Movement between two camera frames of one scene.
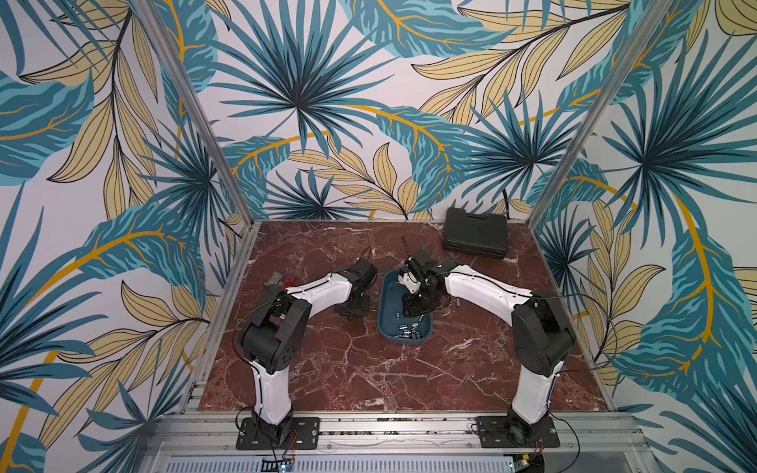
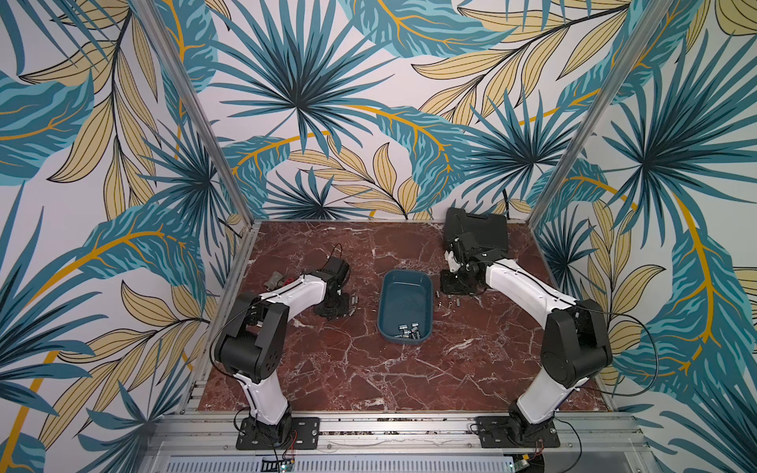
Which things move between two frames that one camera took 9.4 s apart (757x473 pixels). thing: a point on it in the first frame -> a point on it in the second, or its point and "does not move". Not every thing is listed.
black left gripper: [364, 309] -> [343, 308]
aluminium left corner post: [185, 87] does not move
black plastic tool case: [465, 233] does not move
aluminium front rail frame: [595, 442] does not move
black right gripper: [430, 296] -> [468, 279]
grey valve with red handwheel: [277, 278] does not move
